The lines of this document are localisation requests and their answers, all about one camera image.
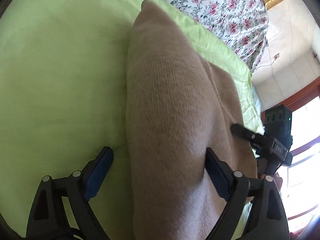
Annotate beige knitted sweater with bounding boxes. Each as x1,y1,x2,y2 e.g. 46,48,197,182
126,1,257,239

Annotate person right hand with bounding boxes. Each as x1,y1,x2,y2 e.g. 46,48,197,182
258,172,283,193

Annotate white red floral quilt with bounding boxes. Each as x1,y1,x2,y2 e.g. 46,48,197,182
166,0,268,72

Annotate light green bed sheet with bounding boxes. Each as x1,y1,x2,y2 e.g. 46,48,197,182
1,0,262,239

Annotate white wall cable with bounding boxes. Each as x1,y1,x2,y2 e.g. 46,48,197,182
254,52,281,72

